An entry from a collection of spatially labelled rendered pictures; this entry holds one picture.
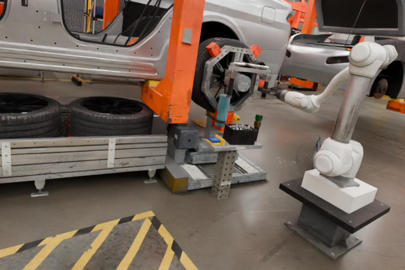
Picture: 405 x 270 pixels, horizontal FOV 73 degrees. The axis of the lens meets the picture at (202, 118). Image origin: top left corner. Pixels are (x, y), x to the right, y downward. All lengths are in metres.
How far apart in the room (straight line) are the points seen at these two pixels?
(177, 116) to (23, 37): 1.17
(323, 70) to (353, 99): 2.99
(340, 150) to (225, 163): 0.78
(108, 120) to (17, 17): 0.89
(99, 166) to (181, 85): 0.80
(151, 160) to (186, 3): 1.14
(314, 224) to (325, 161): 0.53
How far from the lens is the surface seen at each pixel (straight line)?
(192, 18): 1.94
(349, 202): 1.87
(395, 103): 5.50
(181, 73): 1.94
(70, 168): 2.05
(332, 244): 2.05
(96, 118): 2.11
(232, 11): 2.73
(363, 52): 1.63
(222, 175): 2.07
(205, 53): 2.27
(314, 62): 4.74
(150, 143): 2.10
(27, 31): 2.30
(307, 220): 2.07
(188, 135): 2.28
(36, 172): 2.05
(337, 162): 1.68
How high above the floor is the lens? 1.12
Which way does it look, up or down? 15 degrees down
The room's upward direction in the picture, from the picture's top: 9 degrees clockwise
